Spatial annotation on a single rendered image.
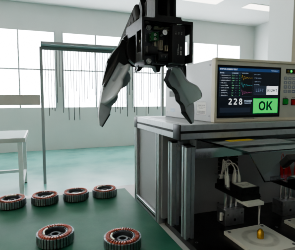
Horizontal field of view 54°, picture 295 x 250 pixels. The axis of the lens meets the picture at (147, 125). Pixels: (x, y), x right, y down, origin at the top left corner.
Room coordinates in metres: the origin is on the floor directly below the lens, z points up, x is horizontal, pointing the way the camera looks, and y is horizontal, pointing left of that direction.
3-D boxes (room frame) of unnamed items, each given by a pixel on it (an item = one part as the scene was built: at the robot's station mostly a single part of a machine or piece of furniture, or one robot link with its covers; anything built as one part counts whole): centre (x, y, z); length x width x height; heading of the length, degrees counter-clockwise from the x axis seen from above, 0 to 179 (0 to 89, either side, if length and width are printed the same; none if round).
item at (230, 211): (0.96, -0.28, 0.80); 0.07 x 0.05 x 0.06; 110
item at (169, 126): (1.16, -0.34, 1.09); 0.68 x 0.44 x 0.05; 110
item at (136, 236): (0.83, 0.07, 0.77); 0.11 x 0.11 x 0.04
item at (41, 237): (0.86, 0.28, 0.77); 0.11 x 0.11 x 0.04
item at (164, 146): (1.10, -0.36, 0.92); 0.66 x 0.01 x 0.30; 110
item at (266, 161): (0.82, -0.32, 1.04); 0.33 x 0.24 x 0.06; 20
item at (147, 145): (1.13, -0.01, 0.91); 0.28 x 0.03 x 0.32; 20
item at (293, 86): (1.17, -0.35, 1.22); 0.44 x 0.39 x 0.20; 110
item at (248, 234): (0.82, -0.33, 0.78); 0.15 x 0.15 x 0.01; 20
